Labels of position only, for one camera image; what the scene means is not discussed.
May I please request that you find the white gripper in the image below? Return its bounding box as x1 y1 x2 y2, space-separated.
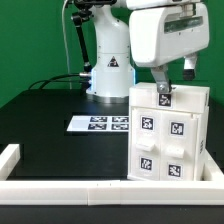
129 2 209 94

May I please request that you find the white cabinet door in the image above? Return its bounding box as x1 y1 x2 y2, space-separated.
160 112 198 181
128 107 167 181

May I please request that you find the white cabinet body box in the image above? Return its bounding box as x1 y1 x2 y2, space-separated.
128 107 209 181

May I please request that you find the white cabinet top block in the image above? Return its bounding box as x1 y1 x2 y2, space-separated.
129 82 210 113

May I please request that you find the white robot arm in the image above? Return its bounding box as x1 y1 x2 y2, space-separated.
87 0 209 103

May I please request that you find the black cable bundle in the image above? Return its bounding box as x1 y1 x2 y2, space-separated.
28 73 92 91

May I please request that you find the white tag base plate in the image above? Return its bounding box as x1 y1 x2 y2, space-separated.
67 115 129 132

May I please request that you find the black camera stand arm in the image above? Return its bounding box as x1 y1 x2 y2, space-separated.
67 0 92 72

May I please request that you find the white cable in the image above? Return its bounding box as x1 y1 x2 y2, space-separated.
61 0 74 90

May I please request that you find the white U-shaped fence frame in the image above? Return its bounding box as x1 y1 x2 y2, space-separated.
0 144 224 206

